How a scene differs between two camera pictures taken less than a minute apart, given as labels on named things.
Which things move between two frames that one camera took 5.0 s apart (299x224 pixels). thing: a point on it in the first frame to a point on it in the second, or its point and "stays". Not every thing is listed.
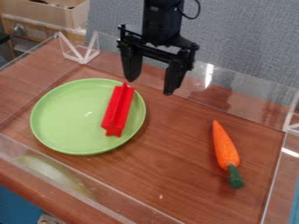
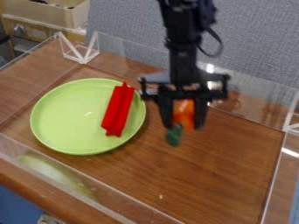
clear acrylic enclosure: (104, 150) stays
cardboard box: (69, 13) stays
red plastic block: (116, 110) stays
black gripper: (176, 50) to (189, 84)
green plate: (69, 113) stays
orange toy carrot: (228, 155) to (183, 112)
